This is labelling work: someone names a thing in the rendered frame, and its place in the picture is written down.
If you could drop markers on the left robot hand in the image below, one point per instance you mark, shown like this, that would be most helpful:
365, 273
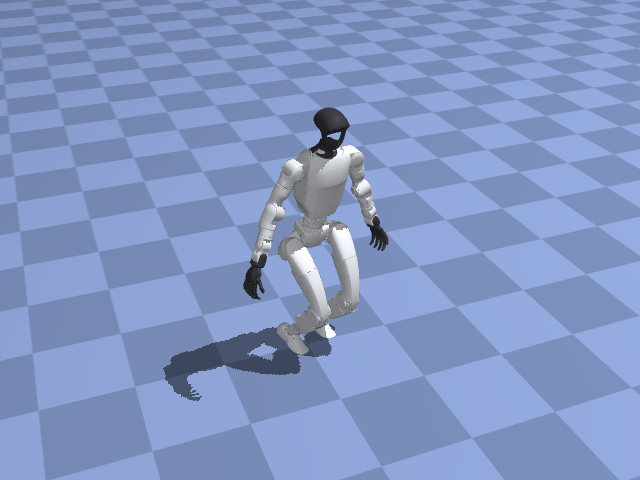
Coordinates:
379, 233

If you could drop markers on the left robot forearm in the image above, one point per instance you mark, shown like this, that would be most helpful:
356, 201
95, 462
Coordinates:
367, 208

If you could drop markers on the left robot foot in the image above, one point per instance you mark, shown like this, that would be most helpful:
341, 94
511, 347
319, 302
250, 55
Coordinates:
326, 332

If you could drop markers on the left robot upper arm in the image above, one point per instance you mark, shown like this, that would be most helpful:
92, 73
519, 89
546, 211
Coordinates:
360, 187

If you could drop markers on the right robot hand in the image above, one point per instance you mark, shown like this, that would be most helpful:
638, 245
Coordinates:
253, 277

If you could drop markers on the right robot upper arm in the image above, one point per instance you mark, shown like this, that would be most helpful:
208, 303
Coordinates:
292, 172

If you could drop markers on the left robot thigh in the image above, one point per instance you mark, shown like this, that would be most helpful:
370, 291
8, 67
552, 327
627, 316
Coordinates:
346, 264

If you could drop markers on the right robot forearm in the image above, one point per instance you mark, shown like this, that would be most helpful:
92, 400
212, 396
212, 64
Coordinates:
265, 235

